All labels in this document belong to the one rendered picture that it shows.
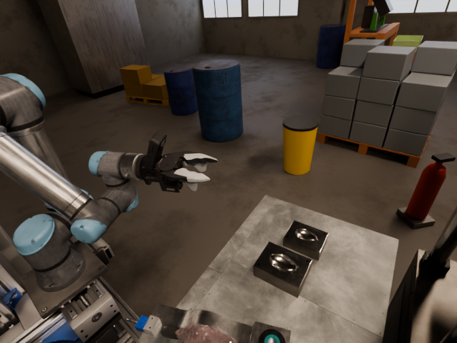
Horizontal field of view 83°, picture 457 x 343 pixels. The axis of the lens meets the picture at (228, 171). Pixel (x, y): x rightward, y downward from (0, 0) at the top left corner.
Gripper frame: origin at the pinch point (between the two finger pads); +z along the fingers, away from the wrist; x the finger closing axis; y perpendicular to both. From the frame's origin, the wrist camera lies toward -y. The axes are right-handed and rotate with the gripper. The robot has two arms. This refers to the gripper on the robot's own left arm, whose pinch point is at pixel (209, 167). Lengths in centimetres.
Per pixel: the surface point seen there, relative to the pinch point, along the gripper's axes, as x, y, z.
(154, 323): 24, 55, -22
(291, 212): -47, 73, 22
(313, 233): -30, 65, 32
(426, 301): -8, 69, 75
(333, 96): -273, 117, 62
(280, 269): -8, 62, 19
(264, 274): -4, 62, 13
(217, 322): 19, 54, 0
